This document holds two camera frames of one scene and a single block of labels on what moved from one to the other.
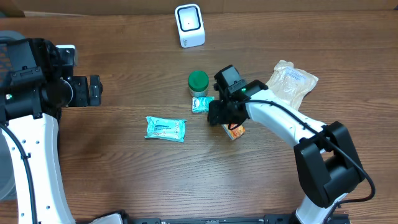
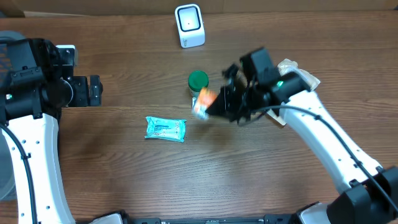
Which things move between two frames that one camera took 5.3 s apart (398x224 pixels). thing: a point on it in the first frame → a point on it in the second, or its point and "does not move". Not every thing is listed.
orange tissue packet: [234, 133] → [201, 102]
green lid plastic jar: [198, 83] does not move
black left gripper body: [78, 93] does not move
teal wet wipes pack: [171, 129] does not move
